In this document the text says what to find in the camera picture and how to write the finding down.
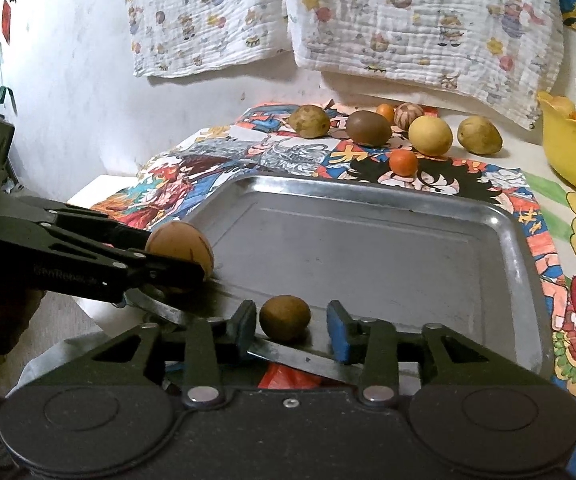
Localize small brown round fruit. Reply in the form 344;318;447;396
259;295;312;344

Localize tan brown round fruit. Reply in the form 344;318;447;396
145;221;214;278

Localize small orange tangerine front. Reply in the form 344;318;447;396
388;148;418;178

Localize yellow round pear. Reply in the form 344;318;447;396
408;115;453;156

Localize dark brown oval fruit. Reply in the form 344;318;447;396
346;110;392;148

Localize green-brown pear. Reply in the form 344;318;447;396
287;105;330;139

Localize striped brown round fruit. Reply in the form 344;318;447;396
393;102;425;131

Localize green-yellow pear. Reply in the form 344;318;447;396
457;116;503;156

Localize small orange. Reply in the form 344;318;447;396
376;103;395;125

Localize colourful anime comic mat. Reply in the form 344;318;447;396
90;101;576;340

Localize red plastic bag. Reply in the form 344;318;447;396
258;363;324;390

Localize silver metal tray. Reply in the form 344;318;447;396
124;173;554;386

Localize left white printed muslin cloth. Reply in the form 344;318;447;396
125;0;291;78

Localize white printed muslin cloth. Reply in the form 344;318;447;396
285;0;564;129
125;0;291;78

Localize yellow plastic basket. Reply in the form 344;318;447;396
536;91;576;188

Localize right white printed muslin cloth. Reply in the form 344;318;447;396
285;0;564;129

